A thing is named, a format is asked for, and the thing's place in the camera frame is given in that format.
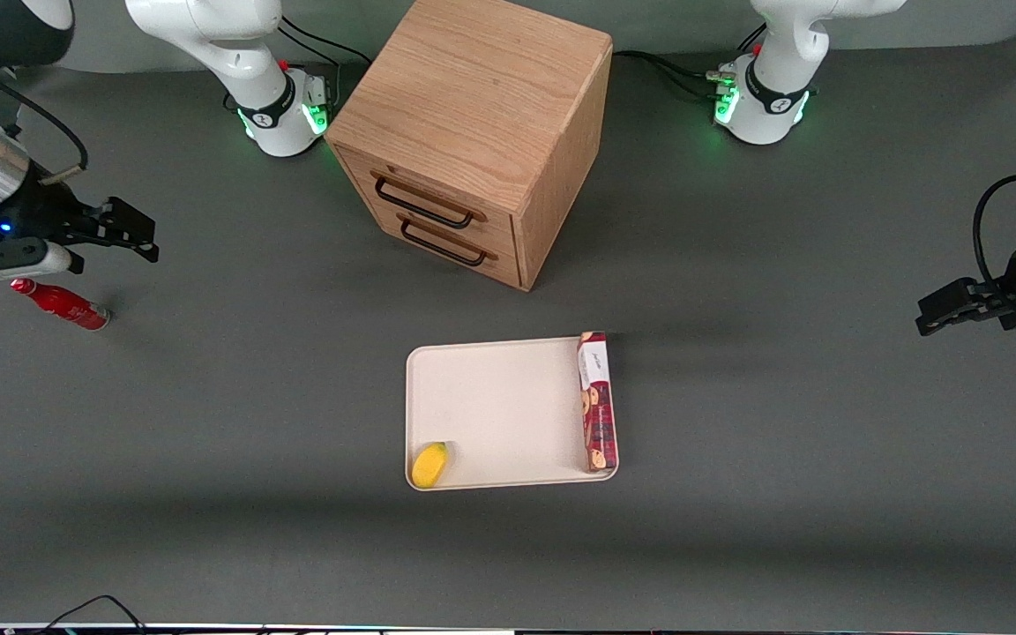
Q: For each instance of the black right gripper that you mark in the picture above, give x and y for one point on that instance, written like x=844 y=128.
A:
x=32 y=213

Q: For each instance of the red coke bottle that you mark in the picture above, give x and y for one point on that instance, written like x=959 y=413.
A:
x=63 y=304

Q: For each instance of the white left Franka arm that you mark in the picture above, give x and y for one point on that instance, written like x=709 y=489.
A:
x=781 y=53

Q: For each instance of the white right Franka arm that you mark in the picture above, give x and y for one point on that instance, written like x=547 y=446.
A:
x=235 y=53

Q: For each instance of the cream plastic tray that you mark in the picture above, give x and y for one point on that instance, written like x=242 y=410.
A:
x=508 y=406

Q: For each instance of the wooden drawer cabinet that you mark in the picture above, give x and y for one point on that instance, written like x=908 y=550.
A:
x=473 y=97

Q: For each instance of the red cookie box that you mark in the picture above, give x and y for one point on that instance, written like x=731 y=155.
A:
x=598 y=414

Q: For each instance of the yellow lemon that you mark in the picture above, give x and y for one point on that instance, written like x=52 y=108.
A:
x=429 y=465

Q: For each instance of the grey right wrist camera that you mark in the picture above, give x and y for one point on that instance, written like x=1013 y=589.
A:
x=14 y=263

